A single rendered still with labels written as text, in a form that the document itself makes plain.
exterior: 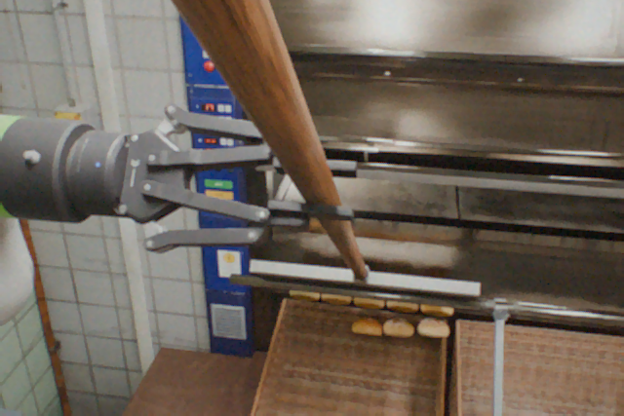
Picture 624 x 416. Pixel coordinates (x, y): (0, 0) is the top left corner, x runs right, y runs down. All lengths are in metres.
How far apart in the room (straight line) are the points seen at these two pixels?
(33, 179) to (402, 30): 1.34
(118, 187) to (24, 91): 1.66
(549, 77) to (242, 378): 1.40
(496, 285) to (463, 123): 0.56
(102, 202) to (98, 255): 1.82
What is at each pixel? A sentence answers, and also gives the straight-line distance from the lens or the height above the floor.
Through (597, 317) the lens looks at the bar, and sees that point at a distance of 1.74.
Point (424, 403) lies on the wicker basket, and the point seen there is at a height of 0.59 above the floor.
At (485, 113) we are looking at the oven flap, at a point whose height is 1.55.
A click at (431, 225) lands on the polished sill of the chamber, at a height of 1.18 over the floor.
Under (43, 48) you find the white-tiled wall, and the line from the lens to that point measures 2.12.
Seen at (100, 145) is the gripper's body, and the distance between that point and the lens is 0.55.
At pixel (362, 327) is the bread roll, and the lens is 2.10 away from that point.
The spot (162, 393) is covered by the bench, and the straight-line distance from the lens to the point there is 2.29.
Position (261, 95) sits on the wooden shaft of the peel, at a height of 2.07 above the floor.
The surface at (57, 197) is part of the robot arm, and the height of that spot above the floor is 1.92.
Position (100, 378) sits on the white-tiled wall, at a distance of 2.76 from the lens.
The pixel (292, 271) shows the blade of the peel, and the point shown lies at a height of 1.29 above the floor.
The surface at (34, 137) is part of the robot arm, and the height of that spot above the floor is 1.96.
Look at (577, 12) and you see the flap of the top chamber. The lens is 1.81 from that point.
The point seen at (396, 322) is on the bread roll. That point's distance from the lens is 2.09.
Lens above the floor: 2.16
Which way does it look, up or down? 27 degrees down
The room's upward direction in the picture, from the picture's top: straight up
